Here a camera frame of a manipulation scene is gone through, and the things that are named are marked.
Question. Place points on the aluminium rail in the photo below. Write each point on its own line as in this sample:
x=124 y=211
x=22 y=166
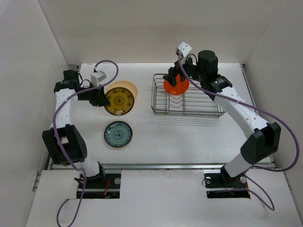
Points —
x=160 y=166

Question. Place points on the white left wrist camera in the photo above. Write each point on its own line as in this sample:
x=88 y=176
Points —
x=97 y=77

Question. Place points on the yellow patterned plate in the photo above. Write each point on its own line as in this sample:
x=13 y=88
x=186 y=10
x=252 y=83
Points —
x=121 y=101

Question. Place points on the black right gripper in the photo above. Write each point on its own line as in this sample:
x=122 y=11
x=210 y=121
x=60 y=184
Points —
x=173 y=72

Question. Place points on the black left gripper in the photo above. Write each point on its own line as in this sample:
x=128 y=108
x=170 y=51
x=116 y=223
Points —
x=100 y=99

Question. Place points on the large beige plate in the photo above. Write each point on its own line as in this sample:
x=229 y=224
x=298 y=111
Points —
x=124 y=84

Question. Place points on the orange plate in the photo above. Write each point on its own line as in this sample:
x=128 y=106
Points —
x=179 y=89

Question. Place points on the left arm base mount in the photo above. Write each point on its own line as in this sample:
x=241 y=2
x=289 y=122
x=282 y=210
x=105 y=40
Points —
x=106 y=187

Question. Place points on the teal patterned plate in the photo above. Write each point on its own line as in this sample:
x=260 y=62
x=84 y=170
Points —
x=118 y=134

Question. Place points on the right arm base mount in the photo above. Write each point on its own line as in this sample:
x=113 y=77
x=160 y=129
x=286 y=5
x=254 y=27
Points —
x=216 y=188

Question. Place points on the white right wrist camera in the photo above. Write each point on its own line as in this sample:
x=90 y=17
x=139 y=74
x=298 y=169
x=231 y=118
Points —
x=183 y=49

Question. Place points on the grey wire dish rack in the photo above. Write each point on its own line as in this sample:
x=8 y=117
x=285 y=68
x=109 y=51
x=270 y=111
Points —
x=191 y=103

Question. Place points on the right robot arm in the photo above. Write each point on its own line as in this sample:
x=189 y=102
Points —
x=262 y=137

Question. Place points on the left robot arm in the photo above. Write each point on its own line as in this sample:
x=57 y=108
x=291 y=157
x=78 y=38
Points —
x=63 y=141

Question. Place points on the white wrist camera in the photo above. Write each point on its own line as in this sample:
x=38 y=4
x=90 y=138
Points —
x=183 y=49
x=97 y=77

